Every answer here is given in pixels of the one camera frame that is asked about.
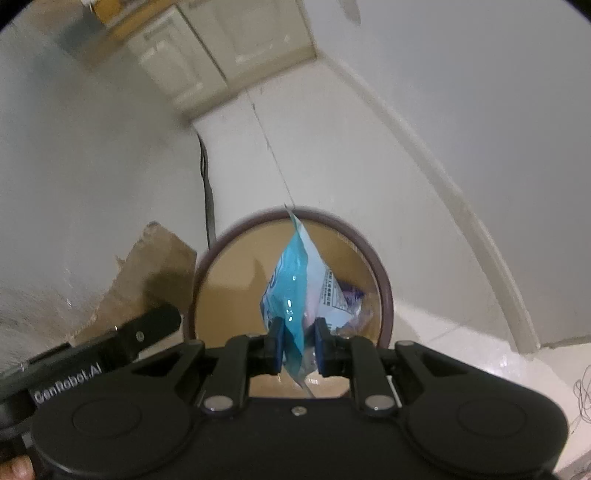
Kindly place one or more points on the cream cabinet with wooden top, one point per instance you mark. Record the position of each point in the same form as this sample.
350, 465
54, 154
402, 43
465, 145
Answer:
221, 41

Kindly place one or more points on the light blue snack packet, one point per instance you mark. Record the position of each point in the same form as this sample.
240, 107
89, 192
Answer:
295, 286

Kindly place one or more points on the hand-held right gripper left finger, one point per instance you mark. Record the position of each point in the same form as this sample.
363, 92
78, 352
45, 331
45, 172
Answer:
276, 346

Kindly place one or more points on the purple blue snack bag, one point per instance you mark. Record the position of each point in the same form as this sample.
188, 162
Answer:
354, 302

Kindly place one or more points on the person's left hand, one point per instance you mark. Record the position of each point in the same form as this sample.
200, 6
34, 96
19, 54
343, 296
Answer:
16, 468

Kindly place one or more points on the brown cardboard packaging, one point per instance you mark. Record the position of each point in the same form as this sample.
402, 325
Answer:
138, 267

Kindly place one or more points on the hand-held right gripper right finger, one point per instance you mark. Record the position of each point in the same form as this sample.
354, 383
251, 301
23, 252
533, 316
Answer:
322, 348

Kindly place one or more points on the beige bin with brown rim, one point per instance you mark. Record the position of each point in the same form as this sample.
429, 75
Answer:
231, 286

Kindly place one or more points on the white bar counter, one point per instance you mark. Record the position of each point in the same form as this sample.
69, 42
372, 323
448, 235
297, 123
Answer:
92, 184

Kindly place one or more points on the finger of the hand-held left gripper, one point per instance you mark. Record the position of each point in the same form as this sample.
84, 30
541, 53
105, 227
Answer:
152, 325

